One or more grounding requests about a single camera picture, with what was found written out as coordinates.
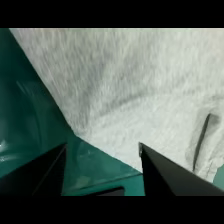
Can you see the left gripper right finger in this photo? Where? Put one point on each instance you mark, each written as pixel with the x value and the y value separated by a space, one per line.
pixel 170 180

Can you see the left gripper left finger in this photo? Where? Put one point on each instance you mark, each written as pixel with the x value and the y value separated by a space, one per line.
pixel 36 175

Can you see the light grey garment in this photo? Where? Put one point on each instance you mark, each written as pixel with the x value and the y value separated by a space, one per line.
pixel 133 86

